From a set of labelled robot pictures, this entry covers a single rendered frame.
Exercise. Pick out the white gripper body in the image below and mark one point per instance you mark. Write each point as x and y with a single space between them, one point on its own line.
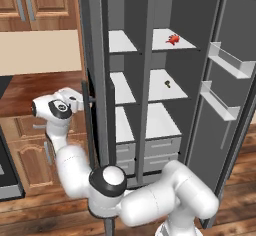
75 100

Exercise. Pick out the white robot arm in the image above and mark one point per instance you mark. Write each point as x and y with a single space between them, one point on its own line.
143 203

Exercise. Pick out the white freezer shelf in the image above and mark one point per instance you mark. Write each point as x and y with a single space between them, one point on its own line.
122 89
123 126
120 42

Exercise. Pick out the grey freezer door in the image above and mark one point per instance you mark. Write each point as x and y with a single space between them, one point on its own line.
95 46

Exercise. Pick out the grey freezer drawer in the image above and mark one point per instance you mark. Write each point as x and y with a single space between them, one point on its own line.
125 151
126 166

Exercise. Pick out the white fridge shelf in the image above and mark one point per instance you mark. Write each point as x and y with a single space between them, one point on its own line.
161 121
166 91
180 44

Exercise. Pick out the grey fridge drawer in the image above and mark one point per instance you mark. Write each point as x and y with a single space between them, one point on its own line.
159 162
162 146

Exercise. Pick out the red frozen fish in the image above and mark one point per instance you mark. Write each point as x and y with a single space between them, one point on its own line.
173 39

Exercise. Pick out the grey fridge cabinet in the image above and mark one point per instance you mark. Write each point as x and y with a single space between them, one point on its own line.
186 20

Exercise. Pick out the grey fridge door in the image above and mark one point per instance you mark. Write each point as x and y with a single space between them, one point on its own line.
233 23

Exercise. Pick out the wooden drawer front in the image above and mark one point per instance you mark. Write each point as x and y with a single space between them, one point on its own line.
23 126

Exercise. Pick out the black hob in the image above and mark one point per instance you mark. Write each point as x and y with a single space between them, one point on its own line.
4 85

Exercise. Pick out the wooden base cupboard door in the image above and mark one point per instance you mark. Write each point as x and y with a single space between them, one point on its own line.
33 166

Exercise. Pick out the small dark yellow food item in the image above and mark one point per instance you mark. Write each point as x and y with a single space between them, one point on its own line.
167 84

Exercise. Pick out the black oven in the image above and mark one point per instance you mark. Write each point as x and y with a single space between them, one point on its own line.
8 176

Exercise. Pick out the pale grey door bin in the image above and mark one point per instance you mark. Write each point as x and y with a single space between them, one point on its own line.
233 65
220 105

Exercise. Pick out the wooden wall cupboard door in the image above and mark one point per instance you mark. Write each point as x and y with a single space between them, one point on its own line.
8 3
53 3

